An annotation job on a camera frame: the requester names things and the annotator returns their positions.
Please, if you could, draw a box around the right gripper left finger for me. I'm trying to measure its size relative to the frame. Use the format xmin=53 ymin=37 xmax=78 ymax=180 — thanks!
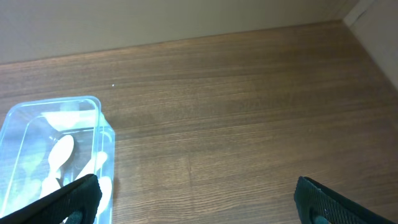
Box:
xmin=1 ymin=174 xmax=102 ymax=224

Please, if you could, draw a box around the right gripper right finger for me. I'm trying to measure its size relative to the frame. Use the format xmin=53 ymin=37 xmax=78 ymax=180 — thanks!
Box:
xmin=294 ymin=176 xmax=394 ymax=224

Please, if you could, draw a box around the white spoon with long handle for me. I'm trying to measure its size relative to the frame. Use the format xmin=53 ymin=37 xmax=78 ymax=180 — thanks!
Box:
xmin=96 ymin=176 xmax=113 ymax=217

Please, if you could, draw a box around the yellow plastic spoon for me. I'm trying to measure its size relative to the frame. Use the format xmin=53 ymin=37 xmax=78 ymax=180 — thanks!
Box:
xmin=75 ymin=152 xmax=108 ymax=180

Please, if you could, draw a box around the white plastic spoon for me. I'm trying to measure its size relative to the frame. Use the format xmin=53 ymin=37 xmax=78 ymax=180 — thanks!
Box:
xmin=39 ymin=135 xmax=74 ymax=198

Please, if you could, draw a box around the right clear plastic container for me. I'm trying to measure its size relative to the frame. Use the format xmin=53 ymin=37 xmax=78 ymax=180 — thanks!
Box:
xmin=1 ymin=96 xmax=116 ymax=224

